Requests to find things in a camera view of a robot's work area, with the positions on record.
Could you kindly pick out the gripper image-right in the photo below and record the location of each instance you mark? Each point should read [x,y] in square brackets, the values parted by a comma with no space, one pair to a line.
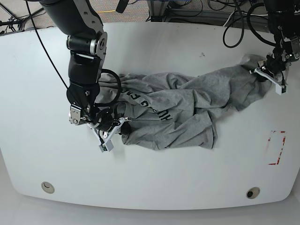
[274,69]

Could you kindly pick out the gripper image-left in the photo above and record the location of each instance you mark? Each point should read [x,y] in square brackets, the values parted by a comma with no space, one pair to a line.
[107,126]

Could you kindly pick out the grey printed T-shirt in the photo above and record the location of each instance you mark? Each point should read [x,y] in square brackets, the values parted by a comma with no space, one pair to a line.
[171,110]

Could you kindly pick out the red tape rectangle marking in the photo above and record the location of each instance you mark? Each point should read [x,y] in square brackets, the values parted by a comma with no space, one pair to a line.
[275,147]

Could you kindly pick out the black cylinder object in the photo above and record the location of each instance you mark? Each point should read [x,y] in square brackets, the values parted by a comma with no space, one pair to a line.
[122,4]

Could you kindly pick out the black tripod stand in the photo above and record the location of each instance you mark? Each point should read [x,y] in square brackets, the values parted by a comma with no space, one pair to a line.
[13,15]

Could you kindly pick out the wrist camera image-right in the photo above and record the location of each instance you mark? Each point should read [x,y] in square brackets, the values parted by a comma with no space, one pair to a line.
[281,89]

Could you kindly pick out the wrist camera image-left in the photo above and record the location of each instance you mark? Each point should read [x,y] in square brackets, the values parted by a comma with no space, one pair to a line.
[106,147]

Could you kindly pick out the left table cable grommet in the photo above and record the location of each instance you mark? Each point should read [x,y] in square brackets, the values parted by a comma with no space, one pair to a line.
[47,187]

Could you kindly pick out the table cable grommet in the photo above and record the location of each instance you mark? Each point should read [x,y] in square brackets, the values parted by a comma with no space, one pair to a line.
[253,192]
[47,187]

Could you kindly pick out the right table cable grommet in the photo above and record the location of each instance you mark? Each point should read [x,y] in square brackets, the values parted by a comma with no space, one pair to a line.
[253,192]

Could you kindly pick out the aluminium frame base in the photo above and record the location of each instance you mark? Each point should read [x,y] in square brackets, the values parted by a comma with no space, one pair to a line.
[158,10]

